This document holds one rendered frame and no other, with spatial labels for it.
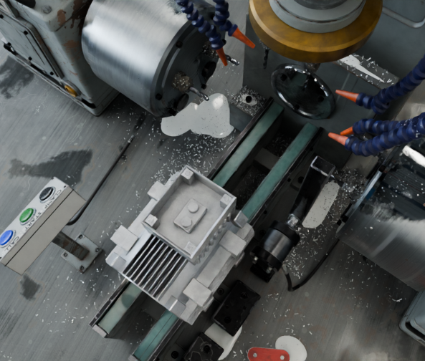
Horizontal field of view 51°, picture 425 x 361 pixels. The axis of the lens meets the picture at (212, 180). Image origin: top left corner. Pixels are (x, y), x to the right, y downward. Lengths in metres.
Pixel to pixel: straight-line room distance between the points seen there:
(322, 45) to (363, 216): 0.29
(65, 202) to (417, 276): 0.61
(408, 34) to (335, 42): 0.30
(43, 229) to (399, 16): 0.73
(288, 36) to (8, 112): 0.87
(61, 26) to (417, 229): 0.73
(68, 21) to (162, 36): 0.21
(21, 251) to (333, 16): 0.61
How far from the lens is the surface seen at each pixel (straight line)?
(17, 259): 0.84
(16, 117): 1.28
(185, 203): 0.74
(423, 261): 0.78
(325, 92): 0.90
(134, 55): 0.87
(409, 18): 0.89
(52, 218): 0.83
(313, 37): 0.62
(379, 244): 0.79
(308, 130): 1.02
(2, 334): 1.13
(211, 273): 0.76
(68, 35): 0.98
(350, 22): 0.64
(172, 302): 0.73
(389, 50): 0.95
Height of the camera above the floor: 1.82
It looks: 69 degrees down
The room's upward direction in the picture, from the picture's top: 5 degrees counter-clockwise
